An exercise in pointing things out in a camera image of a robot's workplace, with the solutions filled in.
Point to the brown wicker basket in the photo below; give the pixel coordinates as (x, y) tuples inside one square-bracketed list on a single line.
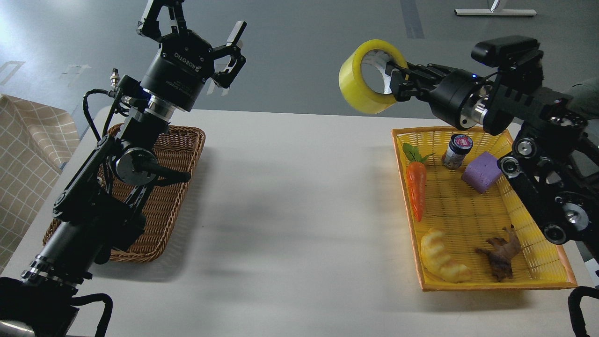
[(164, 210)]

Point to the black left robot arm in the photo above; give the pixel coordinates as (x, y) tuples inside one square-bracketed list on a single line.
[(43, 303)]

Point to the yellow plastic basket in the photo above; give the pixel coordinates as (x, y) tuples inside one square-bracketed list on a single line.
[(468, 218)]

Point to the yellow tape roll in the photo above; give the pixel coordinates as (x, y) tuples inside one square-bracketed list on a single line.
[(355, 90)]

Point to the toy croissant bread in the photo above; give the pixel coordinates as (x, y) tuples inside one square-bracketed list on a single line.
[(437, 259)]

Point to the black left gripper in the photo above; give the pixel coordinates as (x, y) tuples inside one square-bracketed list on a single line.
[(180, 70)]

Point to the brown toy animal figure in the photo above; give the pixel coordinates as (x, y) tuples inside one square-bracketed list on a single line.
[(500, 257)]

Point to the purple foam block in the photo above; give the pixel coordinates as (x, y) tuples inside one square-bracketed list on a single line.
[(482, 172)]

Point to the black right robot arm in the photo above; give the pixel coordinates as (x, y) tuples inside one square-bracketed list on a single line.
[(540, 167)]

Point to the beige checked cloth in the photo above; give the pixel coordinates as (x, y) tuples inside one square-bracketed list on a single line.
[(36, 141)]

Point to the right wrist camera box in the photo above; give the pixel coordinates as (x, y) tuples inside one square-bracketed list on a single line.
[(499, 51)]

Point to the white stand base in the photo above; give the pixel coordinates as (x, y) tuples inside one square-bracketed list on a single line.
[(495, 8)]

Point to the orange toy carrot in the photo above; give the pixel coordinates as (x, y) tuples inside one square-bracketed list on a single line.
[(416, 175)]

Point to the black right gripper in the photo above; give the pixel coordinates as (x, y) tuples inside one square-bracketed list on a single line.
[(450, 92)]

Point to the small dark jar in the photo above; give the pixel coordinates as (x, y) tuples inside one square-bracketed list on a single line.
[(458, 148)]

